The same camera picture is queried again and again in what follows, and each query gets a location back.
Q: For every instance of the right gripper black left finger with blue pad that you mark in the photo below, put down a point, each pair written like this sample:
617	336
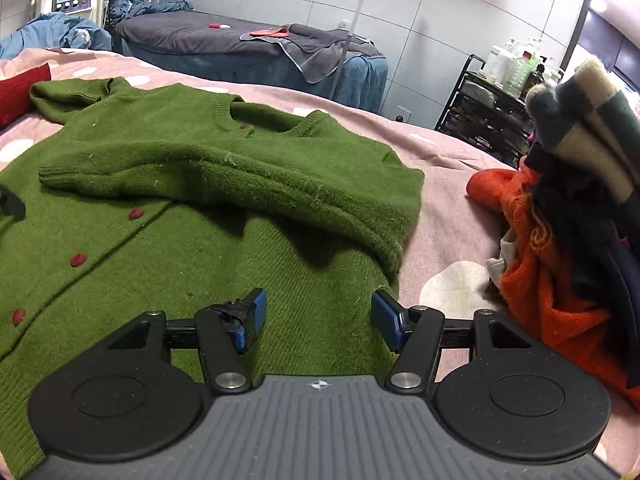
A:
221	333

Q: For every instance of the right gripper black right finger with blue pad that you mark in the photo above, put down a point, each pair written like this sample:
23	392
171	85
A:
417	336

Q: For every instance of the green knit cardigan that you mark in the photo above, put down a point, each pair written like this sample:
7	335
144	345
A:
200	219

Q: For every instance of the red knit sweater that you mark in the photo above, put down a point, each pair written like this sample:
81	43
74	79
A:
14	94

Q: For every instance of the pink reindeer bed blanket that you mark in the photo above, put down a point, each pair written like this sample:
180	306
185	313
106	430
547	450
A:
450	209

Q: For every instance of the orange knit garment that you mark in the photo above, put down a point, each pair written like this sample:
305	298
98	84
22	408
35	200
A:
536	282

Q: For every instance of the blue crumpled bedding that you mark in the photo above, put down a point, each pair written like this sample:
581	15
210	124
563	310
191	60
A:
56	30

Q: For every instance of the dark navy garment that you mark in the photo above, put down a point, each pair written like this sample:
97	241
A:
583	217

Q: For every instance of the black trolley cart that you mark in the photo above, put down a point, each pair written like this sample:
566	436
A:
481	114

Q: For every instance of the massage bed with grey cover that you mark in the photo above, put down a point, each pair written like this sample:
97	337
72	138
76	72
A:
181	42

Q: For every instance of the checkered plaid scarf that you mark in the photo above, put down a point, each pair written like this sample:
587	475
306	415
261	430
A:
588	122

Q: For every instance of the clear plastic bottles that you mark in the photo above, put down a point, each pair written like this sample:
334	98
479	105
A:
508	66

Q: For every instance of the brown glass bottle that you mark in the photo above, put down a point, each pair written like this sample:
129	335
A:
535	77

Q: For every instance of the grey towel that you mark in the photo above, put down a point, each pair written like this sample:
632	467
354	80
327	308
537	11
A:
317	53

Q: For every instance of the red cloth on bed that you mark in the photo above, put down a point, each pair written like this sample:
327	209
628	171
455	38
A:
278	33

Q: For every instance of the wall socket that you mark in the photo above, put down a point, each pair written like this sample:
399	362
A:
402	114

